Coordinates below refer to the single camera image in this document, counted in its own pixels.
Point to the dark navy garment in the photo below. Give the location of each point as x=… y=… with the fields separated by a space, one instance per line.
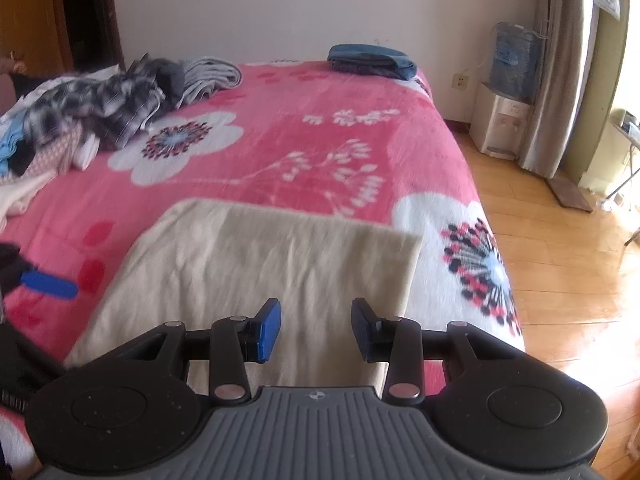
x=162 y=77

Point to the white water dispenser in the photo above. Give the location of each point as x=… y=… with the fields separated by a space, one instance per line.
x=500 y=122

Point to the brown wooden board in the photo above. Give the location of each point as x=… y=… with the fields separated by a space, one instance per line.
x=570 y=194

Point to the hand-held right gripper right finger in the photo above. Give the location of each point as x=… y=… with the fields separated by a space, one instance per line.
x=362 y=330

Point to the wooden wardrobe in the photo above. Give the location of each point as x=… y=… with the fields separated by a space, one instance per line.
x=45 y=15

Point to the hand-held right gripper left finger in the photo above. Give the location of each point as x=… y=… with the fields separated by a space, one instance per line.
x=267 y=330

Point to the beige pants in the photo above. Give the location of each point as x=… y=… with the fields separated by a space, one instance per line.
x=250 y=270

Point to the dark plaid shirt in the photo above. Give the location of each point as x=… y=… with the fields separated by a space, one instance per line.
x=100 y=105

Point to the small white cloth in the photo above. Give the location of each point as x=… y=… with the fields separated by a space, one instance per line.
x=87 y=152

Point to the white wall socket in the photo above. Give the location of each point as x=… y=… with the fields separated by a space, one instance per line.
x=459 y=82

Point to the cream knit garment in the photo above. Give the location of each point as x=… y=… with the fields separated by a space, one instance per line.
x=20 y=200

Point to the grey-beige curtain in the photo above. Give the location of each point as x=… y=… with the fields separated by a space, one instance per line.
x=560 y=70

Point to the folded blue jeans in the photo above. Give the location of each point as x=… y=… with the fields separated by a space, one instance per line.
x=365 y=69

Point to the metal folding stand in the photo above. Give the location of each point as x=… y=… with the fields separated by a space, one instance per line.
x=625 y=170

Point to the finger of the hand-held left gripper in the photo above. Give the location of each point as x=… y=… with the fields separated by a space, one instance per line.
x=50 y=284

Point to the light blue garment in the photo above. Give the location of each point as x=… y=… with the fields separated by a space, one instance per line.
x=12 y=145

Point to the light blue-grey knit sweater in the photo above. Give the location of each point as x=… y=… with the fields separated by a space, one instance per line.
x=212 y=77

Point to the folded blue shirt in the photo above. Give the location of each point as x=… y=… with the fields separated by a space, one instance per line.
x=372 y=53

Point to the pink floral blanket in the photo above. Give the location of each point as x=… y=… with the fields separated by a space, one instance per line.
x=300 y=135

